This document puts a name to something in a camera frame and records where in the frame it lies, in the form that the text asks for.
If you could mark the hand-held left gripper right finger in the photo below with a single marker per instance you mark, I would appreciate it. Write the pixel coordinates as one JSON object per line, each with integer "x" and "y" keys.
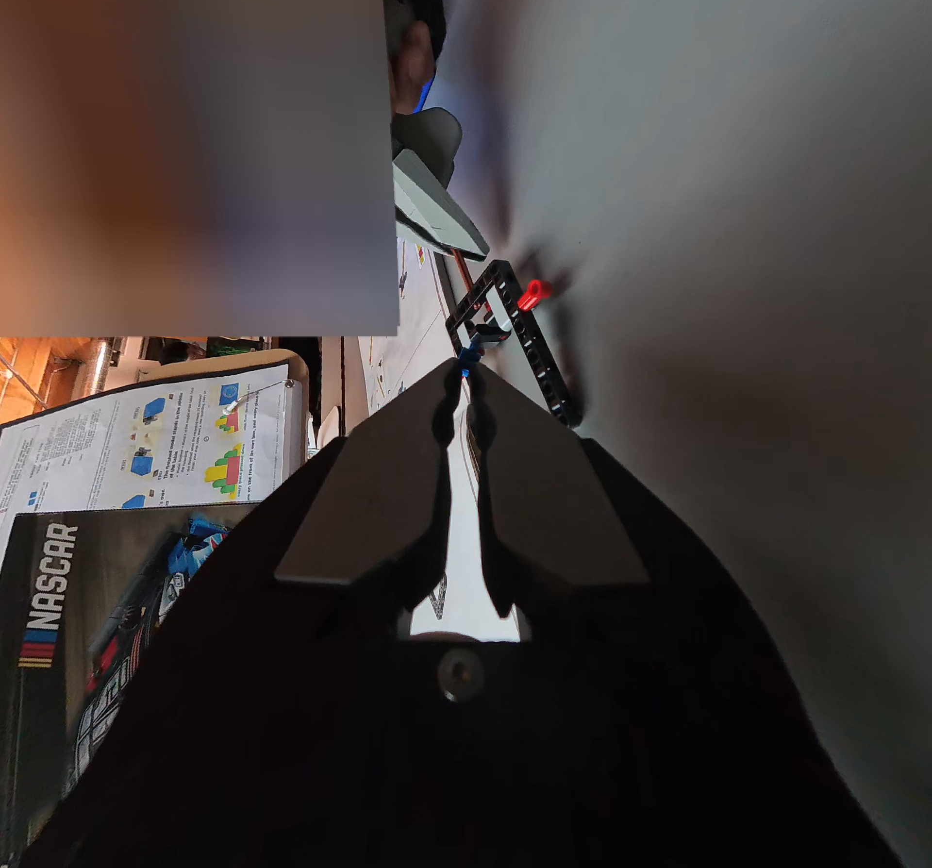
{"x": 560, "y": 511}

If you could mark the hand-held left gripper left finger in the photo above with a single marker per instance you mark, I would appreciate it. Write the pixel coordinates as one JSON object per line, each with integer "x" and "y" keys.
{"x": 364, "y": 504}

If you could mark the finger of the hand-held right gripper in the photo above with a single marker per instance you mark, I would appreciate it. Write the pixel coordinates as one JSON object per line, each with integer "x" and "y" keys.
{"x": 433, "y": 209}

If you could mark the brown lego axle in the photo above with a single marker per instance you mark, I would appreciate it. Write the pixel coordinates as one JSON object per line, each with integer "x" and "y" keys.
{"x": 466, "y": 278}

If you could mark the black lego frame assembly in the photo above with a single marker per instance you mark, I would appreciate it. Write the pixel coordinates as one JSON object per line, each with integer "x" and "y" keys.
{"x": 542, "y": 365}

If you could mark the blue lego pin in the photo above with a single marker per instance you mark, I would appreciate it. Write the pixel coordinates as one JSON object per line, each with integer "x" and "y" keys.
{"x": 470, "y": 358}

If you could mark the person's right forearm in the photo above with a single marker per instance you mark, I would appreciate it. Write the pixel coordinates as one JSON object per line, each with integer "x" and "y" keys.
{"x": 419, "y": 67}

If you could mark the red lego axle connector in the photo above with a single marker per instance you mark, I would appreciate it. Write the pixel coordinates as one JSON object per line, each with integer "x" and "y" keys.
{"x": 534, "y": 293}

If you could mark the lego instruction booklet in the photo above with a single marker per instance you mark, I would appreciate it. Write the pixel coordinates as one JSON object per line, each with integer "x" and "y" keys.
{"x": 408, "y": 344}

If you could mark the black lego set box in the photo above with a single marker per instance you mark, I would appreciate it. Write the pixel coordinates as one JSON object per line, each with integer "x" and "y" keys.
{"x": 58, "y": 664}

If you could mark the white printed instruction sheet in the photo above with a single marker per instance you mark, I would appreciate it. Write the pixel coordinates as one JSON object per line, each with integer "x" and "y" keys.
{"x": 109, "y": 445}

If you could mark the metal air duct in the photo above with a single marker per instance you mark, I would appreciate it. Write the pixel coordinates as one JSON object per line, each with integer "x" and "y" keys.
{"x": 98, "y": 365}

